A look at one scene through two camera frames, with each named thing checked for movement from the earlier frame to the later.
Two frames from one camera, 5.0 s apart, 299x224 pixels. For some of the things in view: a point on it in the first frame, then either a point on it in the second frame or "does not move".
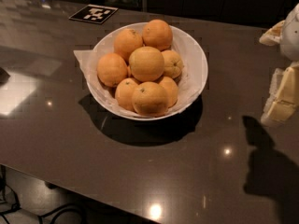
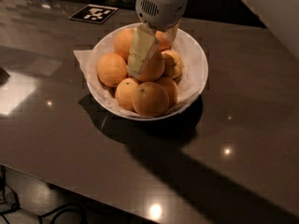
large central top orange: [147, 63] does not move
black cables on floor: [51, 213] does not move
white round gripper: [291, 36] -> [161, 10]
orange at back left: [126, 41] does not move
